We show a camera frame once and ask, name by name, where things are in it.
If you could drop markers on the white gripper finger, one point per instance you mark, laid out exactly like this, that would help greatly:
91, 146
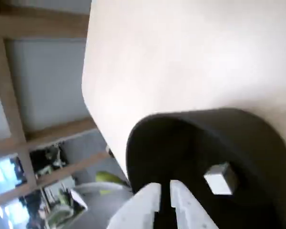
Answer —
133, 210
190, 210

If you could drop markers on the white cube block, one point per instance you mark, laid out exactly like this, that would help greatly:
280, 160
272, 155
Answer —
219, 183

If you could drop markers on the black pot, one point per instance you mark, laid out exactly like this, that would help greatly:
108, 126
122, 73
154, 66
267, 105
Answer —
228, 133

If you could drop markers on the yellow-green plastic item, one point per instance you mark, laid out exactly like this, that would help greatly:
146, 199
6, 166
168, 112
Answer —
107, 177

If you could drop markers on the white chair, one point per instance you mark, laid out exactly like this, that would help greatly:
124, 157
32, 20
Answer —
97, 187

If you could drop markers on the green and white box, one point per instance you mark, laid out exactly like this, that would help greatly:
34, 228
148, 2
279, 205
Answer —
71, 202

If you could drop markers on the wooden shelf with grey panels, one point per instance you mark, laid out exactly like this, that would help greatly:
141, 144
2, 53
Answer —
10, 95

